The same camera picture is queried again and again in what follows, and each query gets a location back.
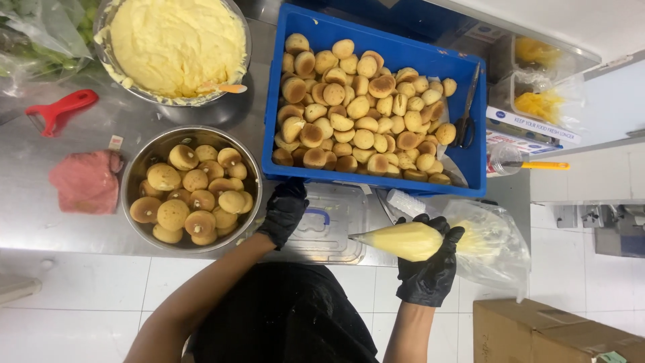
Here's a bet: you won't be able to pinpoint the person's right hand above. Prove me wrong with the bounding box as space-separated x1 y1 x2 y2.
395 214 465 308

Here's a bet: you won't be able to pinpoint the person's left hand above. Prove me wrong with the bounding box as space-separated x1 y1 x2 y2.
256 177 310 251

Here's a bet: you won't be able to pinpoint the clear piping bag with cream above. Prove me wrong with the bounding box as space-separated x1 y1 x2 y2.
348 199 531 303

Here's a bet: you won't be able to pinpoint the heap of filled buns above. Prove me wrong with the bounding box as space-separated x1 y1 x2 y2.
129 144 254 246

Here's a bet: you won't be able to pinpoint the person's black apron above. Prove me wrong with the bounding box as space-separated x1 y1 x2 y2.
185 262 380 363

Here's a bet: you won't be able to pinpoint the cardboard box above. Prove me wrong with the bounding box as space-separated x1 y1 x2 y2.
473 298 645 363

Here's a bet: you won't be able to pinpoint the pile of small baked buns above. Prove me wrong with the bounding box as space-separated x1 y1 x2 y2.
271 33 458 186

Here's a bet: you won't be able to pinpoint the clear plastic cup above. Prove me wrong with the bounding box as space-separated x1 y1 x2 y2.
486 142 523 178

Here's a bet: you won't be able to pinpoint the steel bowl holding buns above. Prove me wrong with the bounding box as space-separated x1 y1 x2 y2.
120 125 264 254

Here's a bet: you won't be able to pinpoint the black scissors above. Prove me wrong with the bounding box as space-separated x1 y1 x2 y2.
451 62 482 150

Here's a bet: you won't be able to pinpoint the red printed wrap box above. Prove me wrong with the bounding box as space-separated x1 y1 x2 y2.
486 128 563 156

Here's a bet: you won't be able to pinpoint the white cling film box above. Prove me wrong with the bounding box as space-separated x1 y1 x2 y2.
486 105 583 145

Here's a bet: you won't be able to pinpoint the grey metal fixture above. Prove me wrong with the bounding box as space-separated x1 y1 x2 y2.
554 204 645 259

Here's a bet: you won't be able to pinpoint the pink cloth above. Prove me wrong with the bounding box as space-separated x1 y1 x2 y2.
49 150 125 215

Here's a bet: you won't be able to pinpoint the yellow cream mass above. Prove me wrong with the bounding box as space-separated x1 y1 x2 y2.
108 0 248 99

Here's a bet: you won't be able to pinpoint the steel bowl holding cream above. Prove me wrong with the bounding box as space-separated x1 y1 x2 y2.
93 0 253 108

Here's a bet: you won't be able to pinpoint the large tub of yellow fruit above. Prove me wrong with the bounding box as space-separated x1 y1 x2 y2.
509 72 588 128

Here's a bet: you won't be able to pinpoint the blue plastic crate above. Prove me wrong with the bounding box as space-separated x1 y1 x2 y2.
261 2 488 198

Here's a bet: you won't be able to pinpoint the red peeler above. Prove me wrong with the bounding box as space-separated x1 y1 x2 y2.
25 89 100 138

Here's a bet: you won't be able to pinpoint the small tub of yellow fruit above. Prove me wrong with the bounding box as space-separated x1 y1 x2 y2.
511 34 577 72

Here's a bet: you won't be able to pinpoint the plastic bags of greens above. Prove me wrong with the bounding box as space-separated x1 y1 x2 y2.
0 0 101 96

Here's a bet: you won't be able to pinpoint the clear lid with blue handle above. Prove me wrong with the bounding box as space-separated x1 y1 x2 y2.
262 183 370 266

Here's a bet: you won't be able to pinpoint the orange handled spatula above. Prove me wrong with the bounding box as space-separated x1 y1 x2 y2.
197 81 249 95

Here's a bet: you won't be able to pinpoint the yellow handled tool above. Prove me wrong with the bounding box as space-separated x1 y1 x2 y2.
501 160 571 170

